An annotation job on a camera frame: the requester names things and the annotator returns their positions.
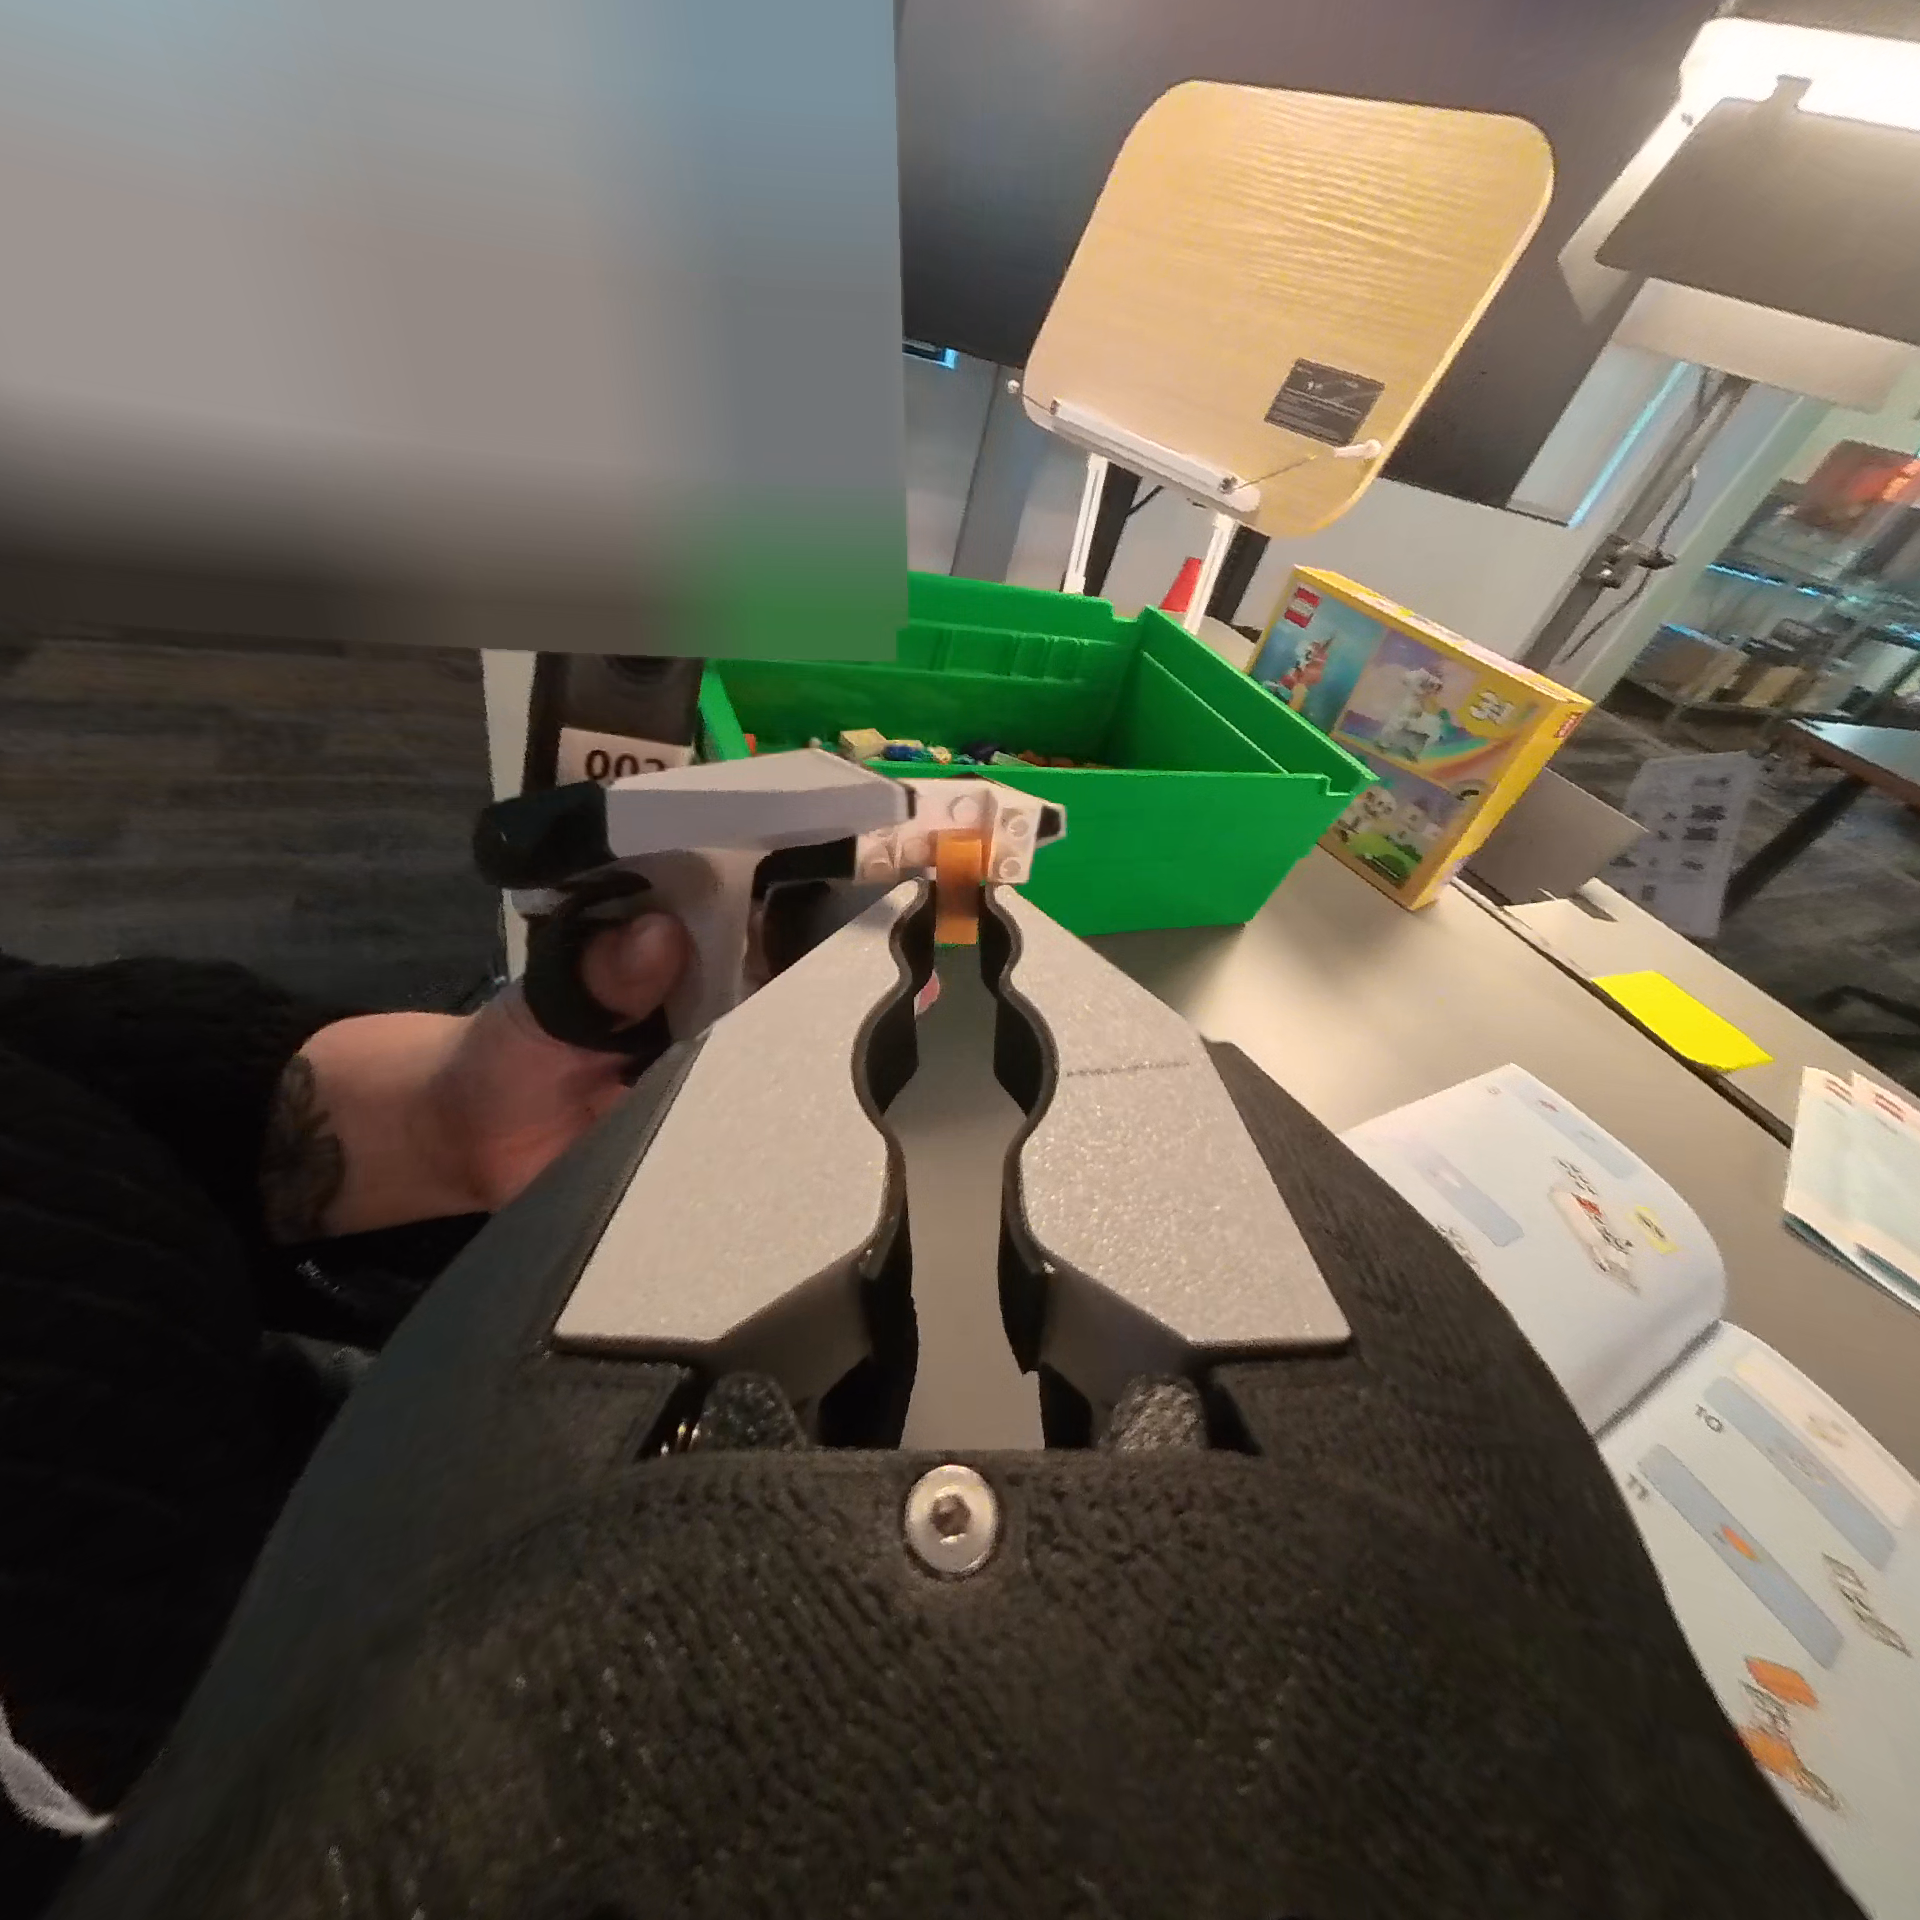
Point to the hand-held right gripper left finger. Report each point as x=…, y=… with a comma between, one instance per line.
x=718, y=1187

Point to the dark background desk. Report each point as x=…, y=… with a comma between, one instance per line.
x=1859, y=744

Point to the person's left forearm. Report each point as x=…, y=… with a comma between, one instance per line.
x=150, y=1110

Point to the orange curved lego piece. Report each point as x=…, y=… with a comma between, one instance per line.
x=957, y=899

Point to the yellow lego set box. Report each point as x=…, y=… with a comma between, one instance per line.
x=1424, y=720

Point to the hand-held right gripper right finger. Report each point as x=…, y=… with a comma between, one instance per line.
x=1185, y=1200

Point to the small orange cone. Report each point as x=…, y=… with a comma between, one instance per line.
x=1185, y=586

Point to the pile of mixed lego bricks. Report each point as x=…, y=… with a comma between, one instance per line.
x=900, y=747

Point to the green plastic bin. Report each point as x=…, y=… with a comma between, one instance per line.
x=1198, y=841

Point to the printed paper sheet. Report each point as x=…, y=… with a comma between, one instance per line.
x=1686, y=841

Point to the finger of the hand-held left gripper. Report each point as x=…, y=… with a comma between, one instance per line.
x=718, y=810

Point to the small white lego assembly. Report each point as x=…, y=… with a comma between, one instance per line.
x=989, y=826

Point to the person's left hand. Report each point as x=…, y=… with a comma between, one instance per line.
x=449, y=1110

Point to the grey cardboard sheet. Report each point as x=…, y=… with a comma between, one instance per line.
x=1559, y=841

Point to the closed instruction booklet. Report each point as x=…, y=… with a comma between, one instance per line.
x=1851, y=1200
x=1894, y=1105

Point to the white hanging light fixture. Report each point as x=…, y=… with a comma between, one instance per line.
x=1723, y=322

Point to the wooden book stand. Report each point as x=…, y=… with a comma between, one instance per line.
x=1290, y=271

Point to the yellow sticky note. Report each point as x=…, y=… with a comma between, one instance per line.
x=1680, y=1020

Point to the open instruction booklet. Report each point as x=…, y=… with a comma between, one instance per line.
x=1499, y=1187

